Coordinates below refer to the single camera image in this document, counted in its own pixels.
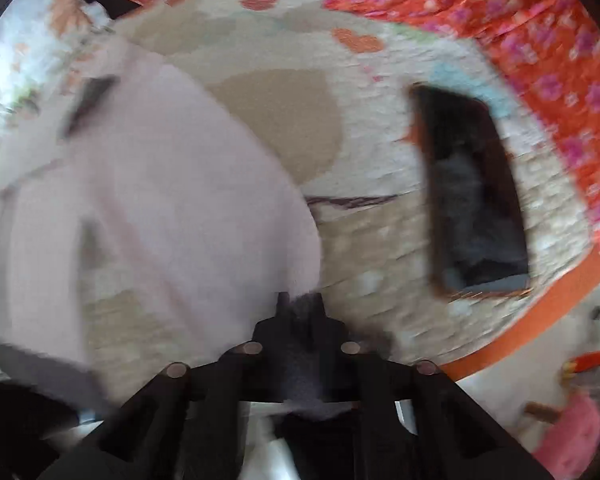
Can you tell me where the orange floral bed sheet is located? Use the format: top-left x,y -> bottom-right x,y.
72,0 -> 600,258

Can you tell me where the pink cloth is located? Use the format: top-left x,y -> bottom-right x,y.
532,392 -> 600,480

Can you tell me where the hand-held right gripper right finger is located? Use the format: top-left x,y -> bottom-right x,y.
320,294 -> 556,480

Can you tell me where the heart patterned quilt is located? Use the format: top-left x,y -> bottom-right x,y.
55,0 -> 600,386

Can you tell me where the white small garment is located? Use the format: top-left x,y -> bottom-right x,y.
0,40 -> 327,413

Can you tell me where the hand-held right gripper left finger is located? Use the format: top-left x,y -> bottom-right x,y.
37,292 -> 295,480

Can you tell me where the red plastic item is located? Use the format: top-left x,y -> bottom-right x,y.
560,349 -> 600,376

